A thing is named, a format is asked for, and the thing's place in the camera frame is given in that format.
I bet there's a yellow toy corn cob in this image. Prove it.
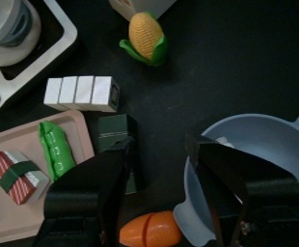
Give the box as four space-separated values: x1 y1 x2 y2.
119 11 169 68

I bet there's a white toy pot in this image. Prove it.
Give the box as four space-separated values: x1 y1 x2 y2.
0 0 43 68

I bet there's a light blue plastic bowl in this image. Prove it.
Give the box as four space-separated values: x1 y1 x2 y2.
171 112 299 247

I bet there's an orange toy fruit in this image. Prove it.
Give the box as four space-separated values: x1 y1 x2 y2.
119 210 184 247

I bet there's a pink plastic tray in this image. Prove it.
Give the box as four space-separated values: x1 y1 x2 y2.
0 109 96 247

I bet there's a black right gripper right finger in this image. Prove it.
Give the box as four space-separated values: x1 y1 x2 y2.
183 133 299 247

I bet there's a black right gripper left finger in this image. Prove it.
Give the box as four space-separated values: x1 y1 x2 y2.
29 135 135 247

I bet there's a white sliced toy block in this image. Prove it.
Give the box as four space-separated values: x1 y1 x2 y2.
43 75 121 114

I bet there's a green toy pea pod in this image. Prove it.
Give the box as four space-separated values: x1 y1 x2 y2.
37 120 77 183

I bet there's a red striped toy sushi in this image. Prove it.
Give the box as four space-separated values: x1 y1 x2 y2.
0 150 51 206

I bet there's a dark green toy box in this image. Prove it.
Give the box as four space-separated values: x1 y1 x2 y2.
96 113 139 195

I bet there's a white toy box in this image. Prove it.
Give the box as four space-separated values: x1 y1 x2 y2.
107 0 177 22

